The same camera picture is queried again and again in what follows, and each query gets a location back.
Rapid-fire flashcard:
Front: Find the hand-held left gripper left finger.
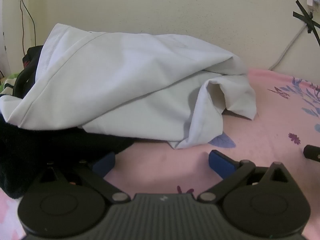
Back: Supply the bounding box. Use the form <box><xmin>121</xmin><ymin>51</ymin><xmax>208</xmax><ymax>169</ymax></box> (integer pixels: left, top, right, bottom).
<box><xmin>30</xmin><ymin>151</ymin><xmax>131</xmax><ymax>203</ymax></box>

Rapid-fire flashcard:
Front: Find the pink floral bedsheet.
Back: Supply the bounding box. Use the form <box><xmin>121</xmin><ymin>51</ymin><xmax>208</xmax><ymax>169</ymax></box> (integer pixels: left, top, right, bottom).
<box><xmin>0</xmin><ymin>67</ymin><xmax>320</xmax><ymax>240</ymax></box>

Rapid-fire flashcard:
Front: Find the green striped cloth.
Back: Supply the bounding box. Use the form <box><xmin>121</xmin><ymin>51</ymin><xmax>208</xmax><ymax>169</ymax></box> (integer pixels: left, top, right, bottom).
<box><xmin>0</xmin><ymin>74</ymin><xmax>16</xmax><ymax>98</ymax></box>

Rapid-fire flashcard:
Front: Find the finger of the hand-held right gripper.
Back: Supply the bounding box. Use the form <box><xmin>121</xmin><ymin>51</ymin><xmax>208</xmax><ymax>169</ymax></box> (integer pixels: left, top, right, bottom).
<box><xmin>303</xmin><ymin>144</ymin><xmax>320</xmax><ymax>162</ymax></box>

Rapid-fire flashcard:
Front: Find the thin dark wire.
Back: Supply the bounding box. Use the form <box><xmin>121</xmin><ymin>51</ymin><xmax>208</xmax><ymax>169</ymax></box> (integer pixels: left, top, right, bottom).
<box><xmin>17</xmin><ymin>0</ymin><xmax>37</xmax><ymax>48</ymax></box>

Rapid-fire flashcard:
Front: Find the grey wall cable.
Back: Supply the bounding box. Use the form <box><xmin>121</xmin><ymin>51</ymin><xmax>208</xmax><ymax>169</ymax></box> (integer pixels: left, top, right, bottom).
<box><xmin>269</xmin><ymin>5</ymin><xmax>314</xmax><ymax>71</ymax></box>

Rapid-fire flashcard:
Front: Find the white shirt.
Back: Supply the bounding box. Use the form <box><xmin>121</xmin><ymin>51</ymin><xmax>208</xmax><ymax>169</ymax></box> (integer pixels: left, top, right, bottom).
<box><xmin>0</xmin><ymin>23</ymin><xmax>257</xmax><ymax>150</ymax></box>

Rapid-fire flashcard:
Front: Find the black garment with red label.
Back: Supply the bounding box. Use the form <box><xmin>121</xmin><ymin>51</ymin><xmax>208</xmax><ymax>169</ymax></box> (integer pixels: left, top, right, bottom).
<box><xmin>0</xmin><ymin>45</ymin><xmax>134</xmax><ymax>199</ymax></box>

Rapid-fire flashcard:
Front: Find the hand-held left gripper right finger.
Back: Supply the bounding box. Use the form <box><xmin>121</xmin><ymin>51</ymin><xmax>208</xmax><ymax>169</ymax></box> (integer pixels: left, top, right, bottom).
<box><xmin>198</xmin><ymin>150</ymin><xmax>298</xmax><ymax>203</ymax></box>

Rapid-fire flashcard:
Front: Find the black tape cross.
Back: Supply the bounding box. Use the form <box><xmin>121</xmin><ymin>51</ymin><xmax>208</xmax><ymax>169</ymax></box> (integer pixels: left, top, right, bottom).
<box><xmin>292</xmin><ymin>0</ymin><xmax>320</xmax><ymax>46</ymax></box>

